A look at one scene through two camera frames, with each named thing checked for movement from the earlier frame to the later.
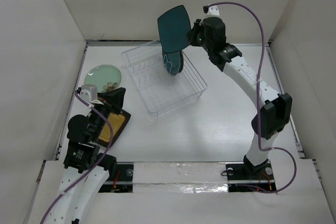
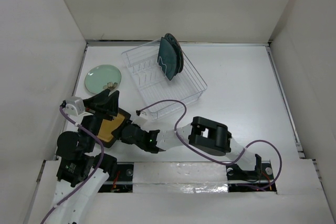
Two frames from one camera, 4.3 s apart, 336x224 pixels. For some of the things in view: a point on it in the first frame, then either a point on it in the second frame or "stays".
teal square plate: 174,29 to 167,58
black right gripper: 198,25 to 124,138
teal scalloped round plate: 172,62 to 178,51
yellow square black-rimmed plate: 118,121 stays
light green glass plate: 105,77 stays
